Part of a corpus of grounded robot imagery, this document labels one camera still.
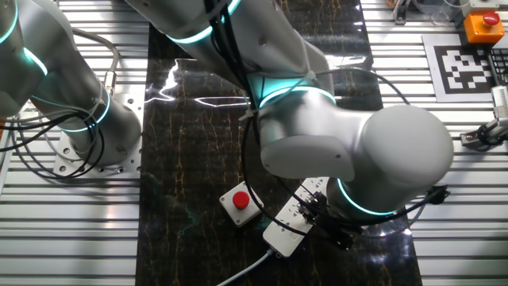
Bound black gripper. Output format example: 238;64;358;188
298;193;360;239

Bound white four-outlet power strip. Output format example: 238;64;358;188
261;176;330;259

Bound grey box with red button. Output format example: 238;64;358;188
218;180;265;228

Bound black marble pattern mat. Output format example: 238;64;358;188
134;0;424;286

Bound black white marker board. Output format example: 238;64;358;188
421;33;499;103

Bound clear plastic cup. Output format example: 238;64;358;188
412;0;471;28

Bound black keyboard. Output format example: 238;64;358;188
487;46;508;87

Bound orange emergency stop box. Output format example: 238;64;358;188
463;10;506;44

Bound light grey box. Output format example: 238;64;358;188
469;0;500;10

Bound white power strip cable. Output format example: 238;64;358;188
215;248;275;286

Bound small silver mount bracket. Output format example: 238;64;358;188
460;132;482;151

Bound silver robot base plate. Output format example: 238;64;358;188
52;93;144;178

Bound small metal bracket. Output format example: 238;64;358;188
392;0;410;25

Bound small grey camera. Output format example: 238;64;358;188
491;84;508;120

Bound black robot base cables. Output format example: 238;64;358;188
0;112;107;180

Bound grey cable with metal connector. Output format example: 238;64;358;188
71;27;121;97

